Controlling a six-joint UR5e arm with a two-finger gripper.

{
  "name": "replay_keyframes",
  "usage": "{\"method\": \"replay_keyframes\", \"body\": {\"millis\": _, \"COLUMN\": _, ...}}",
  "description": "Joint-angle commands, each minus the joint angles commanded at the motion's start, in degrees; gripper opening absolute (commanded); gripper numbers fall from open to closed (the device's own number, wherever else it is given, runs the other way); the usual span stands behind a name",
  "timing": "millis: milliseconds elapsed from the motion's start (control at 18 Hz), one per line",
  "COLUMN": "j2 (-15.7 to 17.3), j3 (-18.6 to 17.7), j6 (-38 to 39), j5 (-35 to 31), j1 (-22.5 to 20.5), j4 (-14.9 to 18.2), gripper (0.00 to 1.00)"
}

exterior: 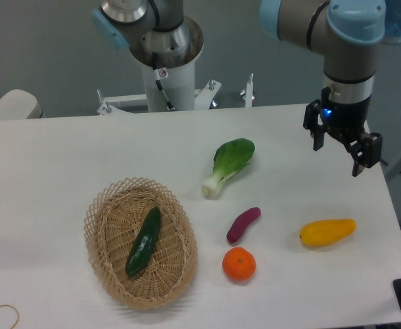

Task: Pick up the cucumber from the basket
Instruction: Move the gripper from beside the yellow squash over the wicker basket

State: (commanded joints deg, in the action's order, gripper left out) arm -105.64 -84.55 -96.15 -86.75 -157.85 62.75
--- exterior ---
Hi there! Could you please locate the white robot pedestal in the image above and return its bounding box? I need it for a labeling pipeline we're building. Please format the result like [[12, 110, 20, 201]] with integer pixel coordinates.
[[129, 16, 204, 112]]

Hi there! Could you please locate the green bok choy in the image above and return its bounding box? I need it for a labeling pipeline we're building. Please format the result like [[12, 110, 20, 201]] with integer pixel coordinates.
[[202, 138, 255, 199]]

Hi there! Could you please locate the purple sweet potato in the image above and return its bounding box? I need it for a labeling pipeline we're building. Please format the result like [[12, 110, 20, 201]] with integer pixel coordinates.
[[226, 207, 261, 244]]

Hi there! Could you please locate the tan rubber band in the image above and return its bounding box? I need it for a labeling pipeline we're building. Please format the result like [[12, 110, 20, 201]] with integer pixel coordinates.
[[0, 304, 20, 329]]

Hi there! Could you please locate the white chair armrest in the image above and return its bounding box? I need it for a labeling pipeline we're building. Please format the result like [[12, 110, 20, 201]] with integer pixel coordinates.
[[0, 89, 44, 121]]

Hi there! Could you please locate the orange mandarin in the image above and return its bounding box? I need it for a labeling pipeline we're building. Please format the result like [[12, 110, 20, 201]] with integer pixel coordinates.
[[222, 247, 256, 282]]

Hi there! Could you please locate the woven wicker basket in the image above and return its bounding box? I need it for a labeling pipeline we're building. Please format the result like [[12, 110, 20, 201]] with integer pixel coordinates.
[[84, 178, 197, 310]]

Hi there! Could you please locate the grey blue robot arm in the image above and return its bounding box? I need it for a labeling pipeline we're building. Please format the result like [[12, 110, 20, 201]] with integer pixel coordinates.
[[92, 1, 386, 175]]

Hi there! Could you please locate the white metal base frame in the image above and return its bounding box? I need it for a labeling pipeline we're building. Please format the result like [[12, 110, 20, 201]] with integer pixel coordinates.
[[97, 72, 256, 115]]

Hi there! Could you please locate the dark green cucumber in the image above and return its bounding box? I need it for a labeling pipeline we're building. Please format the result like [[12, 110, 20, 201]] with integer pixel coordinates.
[[125, 206, 161, 278]]

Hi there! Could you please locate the black pedestal cable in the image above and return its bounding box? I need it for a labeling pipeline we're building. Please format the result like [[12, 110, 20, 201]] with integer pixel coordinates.
[[151, 51, 175, 111]]

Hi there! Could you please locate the yellow papaya fruit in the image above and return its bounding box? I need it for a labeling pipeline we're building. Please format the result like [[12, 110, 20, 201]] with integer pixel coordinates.
[[300, 219, 356, 247]]

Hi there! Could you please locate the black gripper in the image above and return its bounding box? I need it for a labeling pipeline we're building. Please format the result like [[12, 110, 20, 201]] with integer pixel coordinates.
[[303, 97, 382, 177]]

